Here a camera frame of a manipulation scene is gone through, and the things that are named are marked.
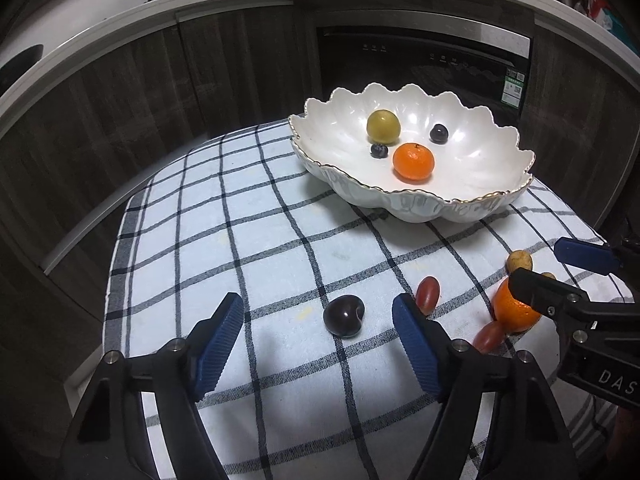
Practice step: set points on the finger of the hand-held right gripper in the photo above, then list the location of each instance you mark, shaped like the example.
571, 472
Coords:
542, 291
585, 256

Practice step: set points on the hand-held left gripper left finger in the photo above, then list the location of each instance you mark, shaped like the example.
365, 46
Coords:
220, 345

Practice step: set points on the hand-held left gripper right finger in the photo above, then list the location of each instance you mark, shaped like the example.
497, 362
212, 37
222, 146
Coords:
417, 345

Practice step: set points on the orange mandarin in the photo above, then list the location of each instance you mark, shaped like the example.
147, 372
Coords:
512, 314
412, 162

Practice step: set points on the red cherry tomato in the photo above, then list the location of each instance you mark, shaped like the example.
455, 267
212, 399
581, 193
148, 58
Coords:
489, 336
428, 292

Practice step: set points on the dark cherry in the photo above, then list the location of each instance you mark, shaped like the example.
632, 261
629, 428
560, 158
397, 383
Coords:
438, 133
342, 317

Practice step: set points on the white scalloped bowl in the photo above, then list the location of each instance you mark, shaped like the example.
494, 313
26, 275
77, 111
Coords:
475, 170

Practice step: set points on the blueberry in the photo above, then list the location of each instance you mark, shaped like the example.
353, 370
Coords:
379, 150

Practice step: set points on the yellow green plum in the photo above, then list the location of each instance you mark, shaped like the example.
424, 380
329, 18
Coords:
383, 126

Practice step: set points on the black white checked cloth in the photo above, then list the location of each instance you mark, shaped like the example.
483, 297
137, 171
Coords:
250, 240

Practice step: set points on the teal plastic bag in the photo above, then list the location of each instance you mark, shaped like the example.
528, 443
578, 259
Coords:
612, 21

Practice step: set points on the red plastic bag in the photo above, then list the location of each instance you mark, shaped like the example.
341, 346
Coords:
592, 2

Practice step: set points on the dark wood kitchen cabinet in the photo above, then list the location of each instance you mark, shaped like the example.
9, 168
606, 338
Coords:
125, 90

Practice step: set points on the black dishwasher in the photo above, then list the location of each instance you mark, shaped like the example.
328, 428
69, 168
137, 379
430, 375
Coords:
350, 65

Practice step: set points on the black wok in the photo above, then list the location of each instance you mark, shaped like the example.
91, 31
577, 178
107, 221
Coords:
22, 65

